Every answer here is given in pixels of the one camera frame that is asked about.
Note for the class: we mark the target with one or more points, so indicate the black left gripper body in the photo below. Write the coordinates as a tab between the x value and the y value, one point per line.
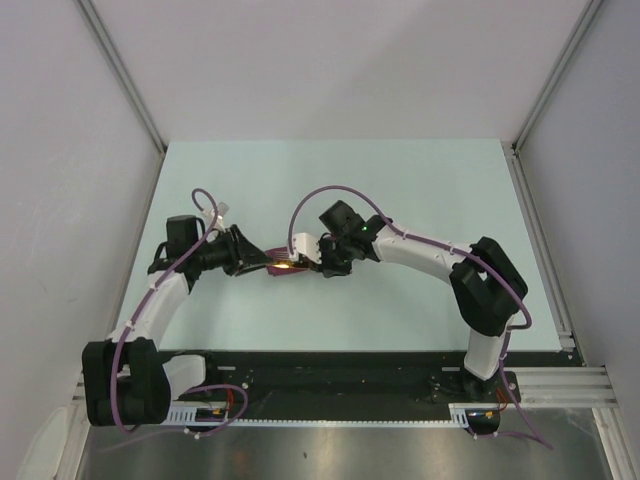
222	253

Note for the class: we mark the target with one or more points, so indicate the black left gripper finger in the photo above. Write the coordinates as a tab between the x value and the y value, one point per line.
246	252
245	269

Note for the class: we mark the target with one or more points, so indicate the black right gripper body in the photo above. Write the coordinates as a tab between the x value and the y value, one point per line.
336	258

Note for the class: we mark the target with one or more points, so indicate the magenta satin napkin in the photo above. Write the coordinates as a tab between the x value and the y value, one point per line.
276	253

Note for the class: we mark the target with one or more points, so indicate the gold butter knife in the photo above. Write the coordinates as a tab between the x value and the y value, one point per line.
286	264

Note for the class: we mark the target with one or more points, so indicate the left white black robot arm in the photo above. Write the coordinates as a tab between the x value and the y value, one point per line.
126	382

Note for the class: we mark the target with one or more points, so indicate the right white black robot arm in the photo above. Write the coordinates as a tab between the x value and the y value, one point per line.
487	287

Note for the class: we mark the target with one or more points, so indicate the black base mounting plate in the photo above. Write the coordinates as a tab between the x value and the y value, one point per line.
346	386

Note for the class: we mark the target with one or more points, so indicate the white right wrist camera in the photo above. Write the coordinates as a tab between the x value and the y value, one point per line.
305	247

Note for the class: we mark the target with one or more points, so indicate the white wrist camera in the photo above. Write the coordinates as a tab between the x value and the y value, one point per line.
305	247
214	217

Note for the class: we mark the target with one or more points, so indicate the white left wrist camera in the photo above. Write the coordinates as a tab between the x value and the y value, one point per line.
214	217

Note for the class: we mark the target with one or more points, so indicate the white slotted cable duct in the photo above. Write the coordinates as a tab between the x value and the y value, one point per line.
185	416

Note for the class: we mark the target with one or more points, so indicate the aluminium front rail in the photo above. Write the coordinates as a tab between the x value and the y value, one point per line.
544	387

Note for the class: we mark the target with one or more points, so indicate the right aluminium frame post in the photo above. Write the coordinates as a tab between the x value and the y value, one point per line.
578	34

